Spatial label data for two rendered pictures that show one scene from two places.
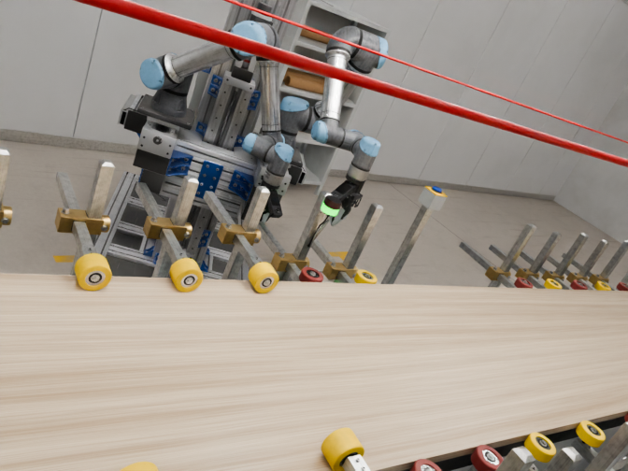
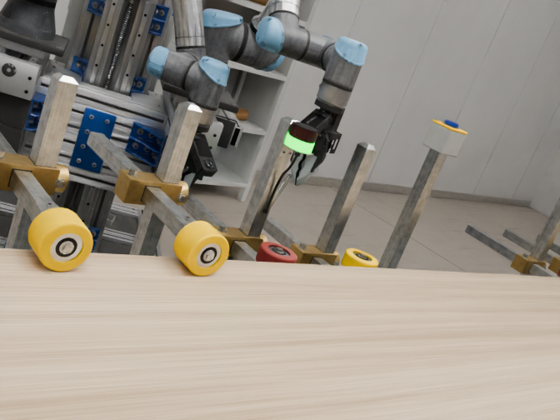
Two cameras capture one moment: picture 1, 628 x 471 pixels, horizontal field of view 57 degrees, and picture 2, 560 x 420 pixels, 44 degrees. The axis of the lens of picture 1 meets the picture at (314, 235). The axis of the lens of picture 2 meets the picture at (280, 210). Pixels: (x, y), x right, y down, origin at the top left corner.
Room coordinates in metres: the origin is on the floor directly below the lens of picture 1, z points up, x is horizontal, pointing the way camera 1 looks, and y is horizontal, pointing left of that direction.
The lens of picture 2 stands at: (0.40, 0.03, 1.38)
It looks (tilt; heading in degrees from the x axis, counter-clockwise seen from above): 16 degrees down; 358
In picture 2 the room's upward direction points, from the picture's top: 21 degrees clockwise
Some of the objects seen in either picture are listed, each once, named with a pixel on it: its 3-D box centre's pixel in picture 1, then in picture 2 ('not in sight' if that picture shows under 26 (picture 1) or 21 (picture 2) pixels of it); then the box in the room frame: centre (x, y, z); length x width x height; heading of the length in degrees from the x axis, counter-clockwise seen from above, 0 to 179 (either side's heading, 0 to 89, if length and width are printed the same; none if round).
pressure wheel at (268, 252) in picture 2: (306, 285); (270, 272); (1.74, -0.05, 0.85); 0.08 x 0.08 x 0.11
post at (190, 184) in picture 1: (170, 244); (30, 204); (1.55, 0.40, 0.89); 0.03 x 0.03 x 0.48; 41
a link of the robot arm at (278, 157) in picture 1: (279, 159); (208, 82); (2.07, 0.24, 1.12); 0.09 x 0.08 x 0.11; 79
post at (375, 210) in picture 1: (352, 256); (331, 233); (2.04, -0.17, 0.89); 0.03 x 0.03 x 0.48; 41
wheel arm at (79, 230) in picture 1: (76, 218); not in sight; (1.37, 0.63, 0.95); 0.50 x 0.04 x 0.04; 41
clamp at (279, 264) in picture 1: (291, 263); (237, 242); (1.86, 0.03, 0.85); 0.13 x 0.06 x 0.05; 131
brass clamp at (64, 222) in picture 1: (83, 221); not in sight; (1.37, 0.60, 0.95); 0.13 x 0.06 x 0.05; 131
